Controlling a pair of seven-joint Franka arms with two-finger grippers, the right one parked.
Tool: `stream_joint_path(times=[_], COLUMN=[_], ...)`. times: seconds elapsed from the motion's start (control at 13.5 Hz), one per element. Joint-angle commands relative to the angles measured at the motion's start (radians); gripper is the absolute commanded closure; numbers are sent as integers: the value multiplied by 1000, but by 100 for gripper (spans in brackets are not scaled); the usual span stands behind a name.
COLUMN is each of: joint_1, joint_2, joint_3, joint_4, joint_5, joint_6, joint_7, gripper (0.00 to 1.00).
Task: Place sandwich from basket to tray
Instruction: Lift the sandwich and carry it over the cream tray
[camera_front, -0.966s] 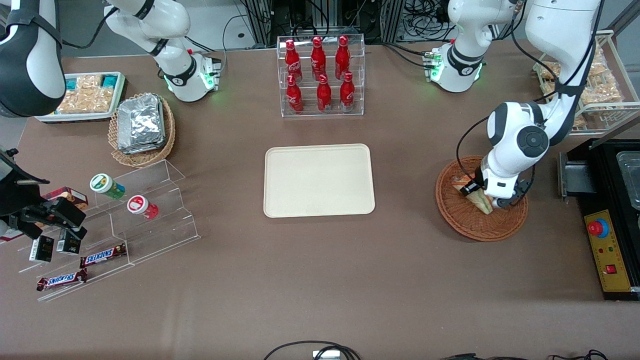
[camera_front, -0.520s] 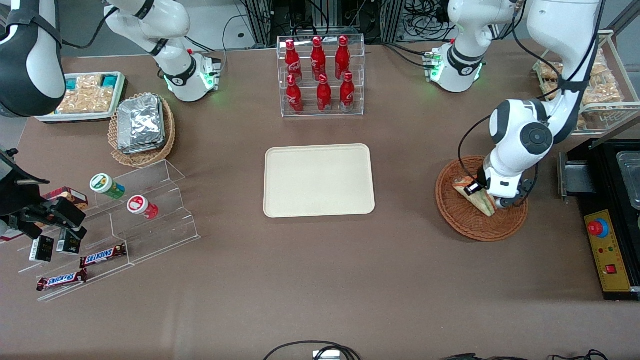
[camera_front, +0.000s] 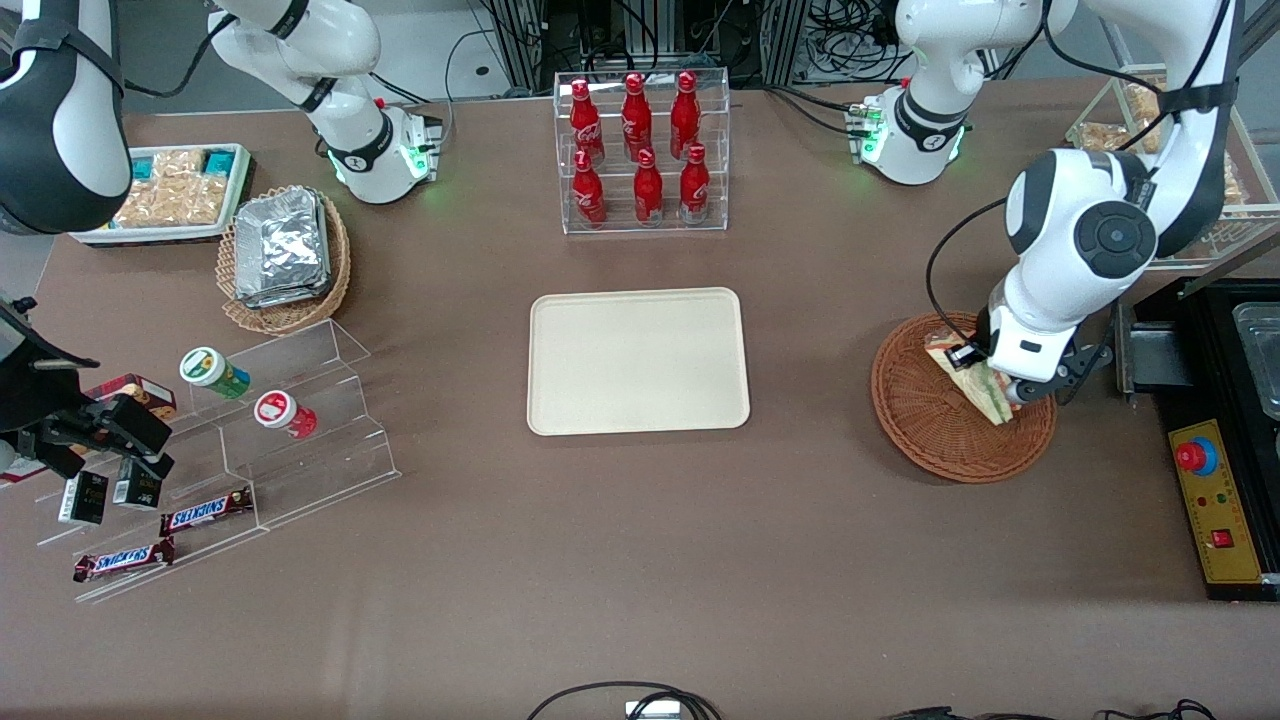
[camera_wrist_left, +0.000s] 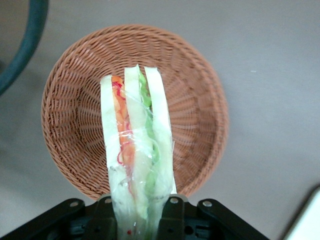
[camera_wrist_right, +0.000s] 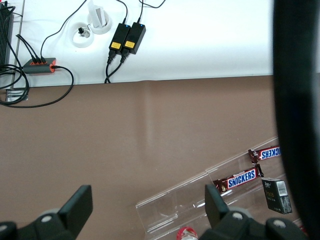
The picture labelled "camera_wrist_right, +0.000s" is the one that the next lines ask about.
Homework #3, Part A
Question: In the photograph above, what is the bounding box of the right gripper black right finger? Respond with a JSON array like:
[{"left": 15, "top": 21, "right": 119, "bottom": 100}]
[{"left": 199, "top": 184, "right": 266, "bottom": 240}]

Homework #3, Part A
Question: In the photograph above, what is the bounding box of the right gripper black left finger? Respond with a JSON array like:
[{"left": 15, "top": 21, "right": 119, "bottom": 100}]
[{"left": 33, "top": 184, "right": 94, "bottom": 240}]

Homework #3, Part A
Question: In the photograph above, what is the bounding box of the clear acrylic stepped stand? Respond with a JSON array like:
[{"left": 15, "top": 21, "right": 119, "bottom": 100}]
[{"left": 134, "top": 136, "right": 309, "bottom": 237}]

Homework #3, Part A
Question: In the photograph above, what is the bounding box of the red jar with white lid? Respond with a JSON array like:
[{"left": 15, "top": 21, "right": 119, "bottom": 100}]
[{"left": 176, "top": 226, "right": 199, "bottom": 240}]

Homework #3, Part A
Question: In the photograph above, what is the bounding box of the Snickers chocolate bar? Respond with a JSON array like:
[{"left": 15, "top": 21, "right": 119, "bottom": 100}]
[
  {"left": 212, "top": 163, "right": 265, "bottom": 195},
  {"left": 247, "top": 145, "right": 282, "bottom": 166}
]

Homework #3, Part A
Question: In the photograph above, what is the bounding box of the small black box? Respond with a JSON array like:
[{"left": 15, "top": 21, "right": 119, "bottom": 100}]
[{"left": 260, "top": 177, "right": 293, "bottom": 215}]

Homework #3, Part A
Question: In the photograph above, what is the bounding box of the silver metal plate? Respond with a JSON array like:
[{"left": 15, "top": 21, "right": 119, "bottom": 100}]
[{"left": 5, "top": 88, "right": 29, "bottom": 102}]

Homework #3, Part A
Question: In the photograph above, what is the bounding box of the grey orange USB hub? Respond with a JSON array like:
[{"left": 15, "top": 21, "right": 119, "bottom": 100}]
[{"left": 22, "top": 56, "right": 57, "bottom": 75}]

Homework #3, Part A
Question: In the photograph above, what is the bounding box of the black power adapter yellow label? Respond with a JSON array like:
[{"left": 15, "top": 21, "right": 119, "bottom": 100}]
[
  {"left": 108, "top": 22, "right": 132, "bottom": 57},
  {"left": 121, "top": 21, "right": 147, "bottom": 56}
]

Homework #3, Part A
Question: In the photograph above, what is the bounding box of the black finned box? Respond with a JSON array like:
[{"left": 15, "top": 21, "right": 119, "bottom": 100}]
[{"left": 0, "top": 4, "right": 14, "bottom": 70}]

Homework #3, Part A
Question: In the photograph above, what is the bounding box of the black hub cable long loop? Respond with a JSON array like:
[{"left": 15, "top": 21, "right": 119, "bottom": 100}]
[{"left": 0, "top": 64, "right": 75, "bottom": 109}]

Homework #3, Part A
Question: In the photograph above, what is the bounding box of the black adapter mains cable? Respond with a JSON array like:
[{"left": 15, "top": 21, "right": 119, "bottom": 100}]
[
  {"left": 104, "top": 48, "right": 119, "bottom": 84},
  {"left": 105, "top": 52, "right": 127, "bottom": 84}
]

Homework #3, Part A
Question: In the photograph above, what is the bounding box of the thin black hub cable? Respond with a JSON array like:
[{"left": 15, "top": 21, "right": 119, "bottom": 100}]
[{"left": 40, "top": 0, "right": 89, "bottom": 61}]

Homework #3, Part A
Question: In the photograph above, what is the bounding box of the white plastic bracket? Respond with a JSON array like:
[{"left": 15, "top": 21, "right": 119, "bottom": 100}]
[{"left": 87, "top": 0, "right": 107, "bottom": 29}]

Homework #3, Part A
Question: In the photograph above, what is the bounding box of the black adapter output cable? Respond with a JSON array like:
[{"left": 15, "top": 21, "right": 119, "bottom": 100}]
[
  {"left": 107, "top": 0, "right": 129, "bottom": 25},
  {"left": 137, "top": 0, "right": 166, "bottom": 24}
]

